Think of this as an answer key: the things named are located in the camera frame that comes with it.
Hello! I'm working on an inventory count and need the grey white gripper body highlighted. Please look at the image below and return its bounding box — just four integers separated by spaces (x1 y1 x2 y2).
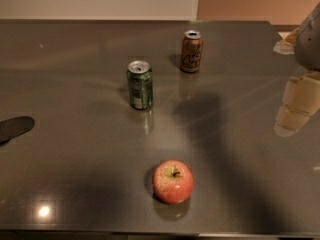
294 3 320 71

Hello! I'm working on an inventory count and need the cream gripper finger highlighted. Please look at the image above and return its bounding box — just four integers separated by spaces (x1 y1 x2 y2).
274 71 320 137
273 29 298 55

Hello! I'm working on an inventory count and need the green soda can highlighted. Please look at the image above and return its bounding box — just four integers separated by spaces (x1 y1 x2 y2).
127 60 153 110

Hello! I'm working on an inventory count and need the brown soda can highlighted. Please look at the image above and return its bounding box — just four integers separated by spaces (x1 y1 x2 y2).
180 30 203 73

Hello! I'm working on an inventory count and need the red apple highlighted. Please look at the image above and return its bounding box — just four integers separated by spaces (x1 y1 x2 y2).
152 160 194 204

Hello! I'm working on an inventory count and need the dark oval object at edge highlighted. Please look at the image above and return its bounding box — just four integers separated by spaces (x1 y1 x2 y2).
0 116 35 145

